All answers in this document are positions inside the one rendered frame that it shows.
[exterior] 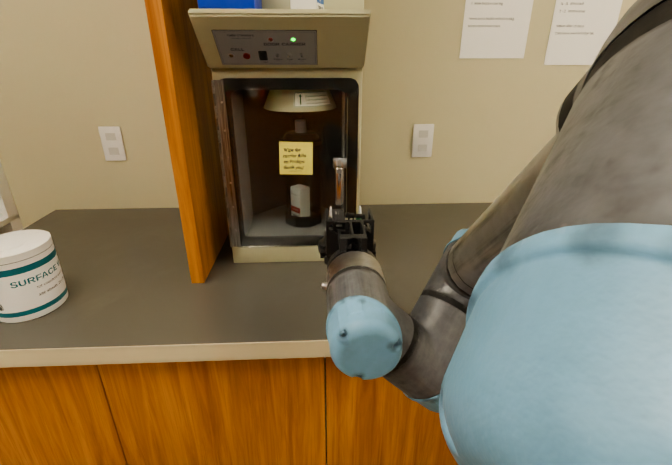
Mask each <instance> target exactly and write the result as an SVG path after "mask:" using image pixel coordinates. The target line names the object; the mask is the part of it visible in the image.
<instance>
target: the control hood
mask: <svg viewBox="0 0 672 465"><path fill-rule="evenodd" d="M188 15H189V18H190V21H191V23H192V26H193V29H194V31H195V34H196V37H197V39H198V42H199V45H200V47H201V50H202V53H203V55H204V58H205V60H206V63H207V66H208V67H209V68H362V67H363V66H364V62H365V55H366V47H367V40H368V32H369V25H370V17H371V11H369V9H189V11H188ZM211 30H317V65H223V64H222V61H221V58H220V55H219V52H218V49H217V46H216V43H215V40H214V37H213V34H212V31H211Z"/></svg>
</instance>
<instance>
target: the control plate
mask: <svg viewBox="0 0 672 465"><path fill-rule="evenodd" d="M211 31H212V34H213V37H214V40H215V43H216V46H217V49H218V52H219V55H220V58H221V61H222V64H223V65H317V30H211ZM269 37H272V38H273V39H274V40H273V42H270V41H268V38H269ZM292 37H294V38H296V41H295V42H292V41H291V40H290V39H291V38H292ZM258 51H266V52H267V58H268V60H260V58H259V53H258ZM244 53H248V54H250V58H249V59H245V58H244V57H243V54H244ZM276 53H278V54H279V57H276V56H275V54H276ZM288 53H291V54H292V56H291V57H288V56H287V54H288ZM300 53H303V54H304V56H303V57H301V56H300ZM229 54H233V55H234V57H233V58H230V57H229Z"/></svg>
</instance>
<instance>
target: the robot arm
mask: <svg viewBox="0 0 672 465"><path fill-rule="evenodd" d="M354 216H355V215H354V213H349V212H346V213H345V217H344V210H343V209H332V206H330V213H329V216H328V209H327V208H326V228H325V230H324V237H323V238H322V239H320V240H319V241H318V251H319V253H320V258H324V264H326V265H327V272H326V282H322V283H321V288H322V289H323V290H326V297H327V320H326V335H327V339H328V342H329V349H330V355H331V358H332V360H333V362H334V364H335V365H336V367H337V368H338V369H339V370H340V371H341V372H343V373H344V374H346V375H347V376H349V377H360V378H362V379H363V380H370V379H376V378H379V377H383V378H385V379H386V380H387V381H389V382H390V383H391V384H393V385H394V386H395V387H397V388H398V389H400V390H401V391H402V392H403V393H404V394H405V396H407V397H408V398H409V399H411V400H413V401H416V402H417V403H419V404H420V405H422V406H424V407H425V408H427V409H428V410H430V411H433V412H436V413H439V418H440V424H441V428H442V432H443V435H444V438H445V441H446V443H447V446H448V448H449V450H450V452H451V454H452V456H453V457H454V459H455V461H456V462H457V464H458V465H672V0H637V1H636V2H635V3H634V4H633V5H632V6H631V7H630V8H629V9H628V10H627V12H626V13H625V14H624V15H623V17H622V18H621V19H620V21H619V22H618V23H617V25H616V26H615V28H614V29H613V31H612V32H611V34H610V35H609V37H608V38H607V40H606V41H605V43H604V44H603V46H602V48H601V49H600V51H599V53H598V55H597V57H596V58H595V60H594V62H593V64H592V65H591V67H590V68H589V70H588V71H587V72H586V73H585V75H584V76H583V77H582V78H581V80H580V81H579V82H578V83H577V84H576V85H575V87H574V88H573V89H572V90H571V91H570V93H569V94H568V95H567V96H566V98H565V99H564V101H563V102H562V104H561V106H560V109H559V111H558V114H557V119H556V134H555V136H554V137H553V138H552V139H551V140H550V141H549V142H548V143H547V144H546V145H545V146H544V148H543V149H542V150H541V151H540V152H539V153H538V154H537V155H536V156H535V157H534V158H533V159H532V161H531V162H530V163H529V164H528V165H527V166H526V167H525V168H524V169H523V170H522V171H521V172H520V174H519V175H518V176H517V177H516V178H515V179H514V180H513V181H512V182H511V183H510V184H509V185H508V187H507V188H506V189H505V190H504V191H503V192H502V193H501V194H500V195H499V196H498V197H497V199H496V200H495V201H494V202H493V203H492V204H491V205H490V206H489V207H488V208H487V209H486V210H485V212H484V213H483V214H482V215H481V216H480V217H479V218H478V219H477V220H476V221H475V222H474V223H473V225H472V226H471V227H470V228H468V229H461V230H459V231H458V232H457V233H456V234H455V235H454V237H453V238H452V240H451V241H450V242H449V243H448V244H447V245H446V247H445V249H444V252H443V256H442V257H441V259H440V261H439V263H438V265H437V267H436V268H435V270H434V272H433V274H432V276H431V277H430V279H429V281H428V283H427V285H426V286H425V288H424V290H423V291H422V294H421V296H420V297H419V299H418V301H417V303H416V304H415V306H414V308H413V310H412V312H411V313H410V315H409V314H408V313H406V312H405V311H403V310H402V309H401V308H400V307H398V306H397V305H396V304H395V303H394V302H393V301H392V300H391V299H390V297H389V294H388V291H387V287H386V282H385V279H384V276H383V272H382V269H381V266H380V264H379V263H378V261H377V259H376V240H375V239H374V218H373V215H372V212H371V209H370V207H368V219H365V213H363V214H362V213H361V206H359V209H358V214H356V217H354ZM366 223H368V224H369V227H370V229H367V224H366Z"/></svg>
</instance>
